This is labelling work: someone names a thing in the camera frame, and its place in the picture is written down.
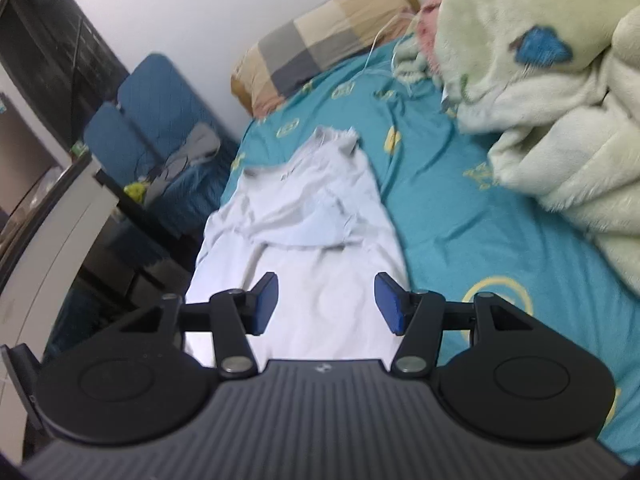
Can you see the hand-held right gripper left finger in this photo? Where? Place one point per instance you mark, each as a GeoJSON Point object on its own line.
{"type": "Point", "coordinates": [264, 305]}

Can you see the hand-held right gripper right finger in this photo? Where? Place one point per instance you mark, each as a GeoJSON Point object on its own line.
{"type": "Point", "coordinates": [389, 305]}

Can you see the white shirt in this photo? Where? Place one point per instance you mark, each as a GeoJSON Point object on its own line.
{"type": "Point", "coordinates": [305, 220]}

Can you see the teal printed bed sheet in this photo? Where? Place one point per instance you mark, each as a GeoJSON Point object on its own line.
{"type": "Point", "coordinates": [450, 200]}

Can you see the black table edge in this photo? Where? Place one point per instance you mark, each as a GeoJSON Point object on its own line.
{"type": "Point", "coordinates": [145, 210]}

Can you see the grey cloth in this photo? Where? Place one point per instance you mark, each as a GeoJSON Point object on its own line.
{"type": "Point", "coordinates": [192, 152]}

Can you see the yellow green small object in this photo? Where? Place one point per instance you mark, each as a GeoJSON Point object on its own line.
{"type": "Point", "coordinates": [134, 191]}

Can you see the white cabinet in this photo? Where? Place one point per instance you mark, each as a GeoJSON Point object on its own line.
{"type": "Point", "coordinates": [55, 240]}

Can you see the blue padded chair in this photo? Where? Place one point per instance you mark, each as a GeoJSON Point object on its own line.
{"type": "Point", "coordinates": [155, 95]}

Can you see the checkered beige grey pillow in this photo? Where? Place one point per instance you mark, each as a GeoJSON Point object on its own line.
{"type": "Point", "coordinates": [310, 45]}

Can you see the green plush printed blanket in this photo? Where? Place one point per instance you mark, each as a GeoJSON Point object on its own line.
{"type": "Point", "coordinates": [545, 80]}

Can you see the pink plush blanket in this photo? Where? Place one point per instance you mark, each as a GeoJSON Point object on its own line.
{"type": "Point", "coordinates": [430, 25]}

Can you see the dark window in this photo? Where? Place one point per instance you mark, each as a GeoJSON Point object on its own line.
{"type": "Point", "coordinates": [55, 50]}

